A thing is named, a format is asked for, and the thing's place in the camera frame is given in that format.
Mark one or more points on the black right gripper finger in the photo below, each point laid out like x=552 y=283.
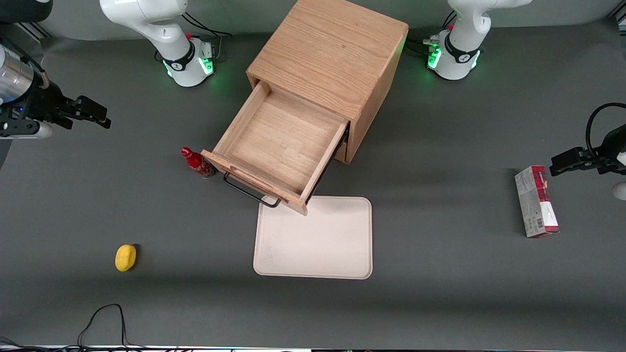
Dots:
x=93 y=110
x=62 y=122

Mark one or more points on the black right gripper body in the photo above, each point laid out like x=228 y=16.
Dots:
x=43 y=104

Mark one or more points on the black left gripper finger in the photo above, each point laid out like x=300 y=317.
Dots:
x=567 y=157
x=574 y=169

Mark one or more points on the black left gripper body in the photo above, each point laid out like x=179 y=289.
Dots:
x=611 y=148

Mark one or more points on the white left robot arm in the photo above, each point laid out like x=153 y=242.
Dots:
x=464 y=29

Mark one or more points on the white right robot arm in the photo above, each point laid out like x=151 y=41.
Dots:
x=146 y=14

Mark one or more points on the wooden drawer cabinet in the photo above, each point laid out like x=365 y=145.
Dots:
x=332 y=49

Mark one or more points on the grey and red carton box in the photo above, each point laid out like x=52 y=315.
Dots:
x=535 y=203

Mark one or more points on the red soda bottle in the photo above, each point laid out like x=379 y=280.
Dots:
x=193 y=160

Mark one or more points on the yellow lemon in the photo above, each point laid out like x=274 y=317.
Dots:
x=125 y=257

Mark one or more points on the beige rectangular tray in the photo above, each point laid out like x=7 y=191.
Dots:
x=318 y=244

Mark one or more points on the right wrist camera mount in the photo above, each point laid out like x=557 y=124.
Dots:
x=22 y=128

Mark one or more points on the aluminium frame profile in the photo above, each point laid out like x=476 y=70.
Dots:
x=34 y=30

